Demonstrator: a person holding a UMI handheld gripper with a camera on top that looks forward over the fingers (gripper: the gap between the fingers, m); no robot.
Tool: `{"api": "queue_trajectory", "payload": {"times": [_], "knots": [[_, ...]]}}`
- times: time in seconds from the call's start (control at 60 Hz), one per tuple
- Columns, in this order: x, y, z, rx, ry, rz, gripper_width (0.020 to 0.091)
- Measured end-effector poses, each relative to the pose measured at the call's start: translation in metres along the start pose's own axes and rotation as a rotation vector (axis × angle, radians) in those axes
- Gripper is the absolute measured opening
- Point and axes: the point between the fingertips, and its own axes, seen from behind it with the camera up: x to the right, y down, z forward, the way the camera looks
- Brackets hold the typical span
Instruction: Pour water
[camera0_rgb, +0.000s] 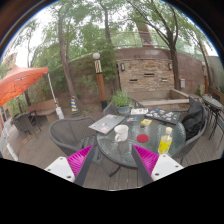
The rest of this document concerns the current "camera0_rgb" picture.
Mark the black round side table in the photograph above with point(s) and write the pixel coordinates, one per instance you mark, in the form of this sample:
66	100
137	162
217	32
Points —
212	102

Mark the black laptop with stickers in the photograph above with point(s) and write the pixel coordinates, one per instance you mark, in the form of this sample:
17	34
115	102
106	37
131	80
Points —
163	116

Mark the dark wicker chair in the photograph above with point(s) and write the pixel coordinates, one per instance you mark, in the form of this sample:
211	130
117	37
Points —
24	123

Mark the green plant in teal pot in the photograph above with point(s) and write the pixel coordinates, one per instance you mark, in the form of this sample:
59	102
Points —
122	101

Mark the flat round red coaster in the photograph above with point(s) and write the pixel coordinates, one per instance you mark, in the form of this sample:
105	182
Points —
142	138

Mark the white ceramic mug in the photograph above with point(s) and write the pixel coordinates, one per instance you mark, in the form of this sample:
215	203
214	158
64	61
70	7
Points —
121	132

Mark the grey wicker armchair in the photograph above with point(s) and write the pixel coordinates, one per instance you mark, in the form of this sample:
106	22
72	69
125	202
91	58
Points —
68	133

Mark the wooden striped lamp post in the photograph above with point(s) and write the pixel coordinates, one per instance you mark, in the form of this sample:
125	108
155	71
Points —
100	83

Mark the white printed booklet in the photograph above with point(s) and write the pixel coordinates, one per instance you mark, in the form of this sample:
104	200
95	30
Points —
139	111

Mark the small yellow card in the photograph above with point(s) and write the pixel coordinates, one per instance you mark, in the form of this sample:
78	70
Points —
146	122

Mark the blue yellow striped bollard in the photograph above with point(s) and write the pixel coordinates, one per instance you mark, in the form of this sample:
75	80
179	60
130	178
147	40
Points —
74	105

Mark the orange patio umbrella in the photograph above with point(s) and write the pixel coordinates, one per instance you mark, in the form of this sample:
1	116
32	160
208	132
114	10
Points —
18	81

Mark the silver laptop with stickers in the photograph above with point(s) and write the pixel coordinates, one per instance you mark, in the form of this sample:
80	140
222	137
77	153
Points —
106	123

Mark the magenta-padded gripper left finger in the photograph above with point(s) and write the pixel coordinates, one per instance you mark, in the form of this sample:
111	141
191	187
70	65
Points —
78	160

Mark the small colourful card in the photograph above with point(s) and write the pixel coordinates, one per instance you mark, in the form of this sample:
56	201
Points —
132	119

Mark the grey chair holding jacket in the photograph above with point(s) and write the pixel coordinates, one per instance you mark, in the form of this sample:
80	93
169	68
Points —
190	145

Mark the black wall lantern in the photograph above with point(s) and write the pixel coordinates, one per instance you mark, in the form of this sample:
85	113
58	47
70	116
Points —
122	66
170	66

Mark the grey wall box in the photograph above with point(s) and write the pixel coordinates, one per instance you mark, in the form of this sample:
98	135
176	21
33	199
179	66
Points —
182	83

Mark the yellow-labelled clear drink bottle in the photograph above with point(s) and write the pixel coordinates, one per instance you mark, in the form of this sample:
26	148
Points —
165	144

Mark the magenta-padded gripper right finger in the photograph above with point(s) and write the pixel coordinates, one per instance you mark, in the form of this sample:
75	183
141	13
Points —
146	159

